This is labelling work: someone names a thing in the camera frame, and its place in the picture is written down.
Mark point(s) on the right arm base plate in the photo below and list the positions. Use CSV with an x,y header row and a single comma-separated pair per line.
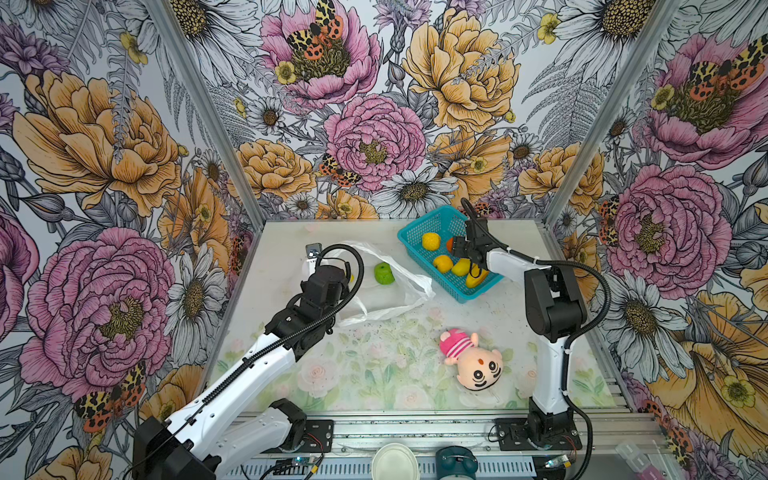
x,y
530,435

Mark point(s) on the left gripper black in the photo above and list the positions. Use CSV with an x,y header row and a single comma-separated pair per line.
x,y
345,290

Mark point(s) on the yellow toy banana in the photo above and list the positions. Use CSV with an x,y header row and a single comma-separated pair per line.
x,y
475,277

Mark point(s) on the translucent white plastic bag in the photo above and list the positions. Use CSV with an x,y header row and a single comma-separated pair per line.
x,y
373,302

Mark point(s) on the teal plastic basket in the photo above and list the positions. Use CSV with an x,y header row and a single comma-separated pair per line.
x,y
446,222

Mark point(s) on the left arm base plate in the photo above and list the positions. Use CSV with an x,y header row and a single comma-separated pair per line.
x,y
313,436

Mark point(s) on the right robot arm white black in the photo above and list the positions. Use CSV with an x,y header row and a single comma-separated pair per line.
x,y
554,310

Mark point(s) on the pink clear plastic object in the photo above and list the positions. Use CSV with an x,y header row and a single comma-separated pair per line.
x,y
638,462

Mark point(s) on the white round cup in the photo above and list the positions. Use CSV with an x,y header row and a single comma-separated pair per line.
x,y
395,461

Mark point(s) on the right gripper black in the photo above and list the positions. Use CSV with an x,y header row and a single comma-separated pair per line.
x,y
458,246

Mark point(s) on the dark green round container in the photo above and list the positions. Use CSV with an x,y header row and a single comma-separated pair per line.
x,y
456,463

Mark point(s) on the green toy fruit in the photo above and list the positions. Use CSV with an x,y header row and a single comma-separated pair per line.
x,y
383,274

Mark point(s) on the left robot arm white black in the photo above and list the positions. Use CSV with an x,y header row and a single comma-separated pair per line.
x,y
197,441

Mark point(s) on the yellow toy lemon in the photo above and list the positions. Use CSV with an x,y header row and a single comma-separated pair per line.
x,y
431,241

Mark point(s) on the plush doll pink hat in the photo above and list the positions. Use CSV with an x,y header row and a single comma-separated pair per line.
x,y
477,368

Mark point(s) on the yellow toy mango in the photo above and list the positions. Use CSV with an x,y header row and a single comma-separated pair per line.
x,y
462,267

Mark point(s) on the yellow toy fruit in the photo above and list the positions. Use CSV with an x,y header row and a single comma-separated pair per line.
x,y
443,264

